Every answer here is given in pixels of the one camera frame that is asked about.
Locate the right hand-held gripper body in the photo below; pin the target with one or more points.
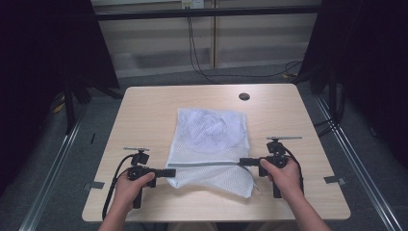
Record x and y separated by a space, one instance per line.
276 148

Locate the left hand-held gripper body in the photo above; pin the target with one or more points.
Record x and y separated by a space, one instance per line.
140 159

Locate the white mesh laundry bag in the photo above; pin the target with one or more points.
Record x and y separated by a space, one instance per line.
211 178

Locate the person's right hand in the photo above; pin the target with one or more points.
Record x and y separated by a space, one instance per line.
290 181

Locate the person's left hand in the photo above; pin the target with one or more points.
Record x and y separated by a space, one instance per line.
123 192

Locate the white garment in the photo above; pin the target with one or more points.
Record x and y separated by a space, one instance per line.
211 128

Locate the small black floor item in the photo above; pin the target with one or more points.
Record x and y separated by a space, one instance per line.
93 138

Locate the grey tape strip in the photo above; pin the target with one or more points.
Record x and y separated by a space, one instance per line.
335 180
94 185

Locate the black metal stand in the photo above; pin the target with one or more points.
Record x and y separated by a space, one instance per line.
69 109

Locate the yellow floor item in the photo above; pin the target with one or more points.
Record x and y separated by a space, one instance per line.
59 106

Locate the black curtain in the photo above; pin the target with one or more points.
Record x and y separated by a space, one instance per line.
369 64
41 64

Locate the black horizontal bar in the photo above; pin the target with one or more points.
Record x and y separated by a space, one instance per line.
208 13

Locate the metal floor rail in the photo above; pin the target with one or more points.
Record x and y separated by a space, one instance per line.
48 179
359 166

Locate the white wall socket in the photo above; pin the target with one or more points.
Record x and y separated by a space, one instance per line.
192 4

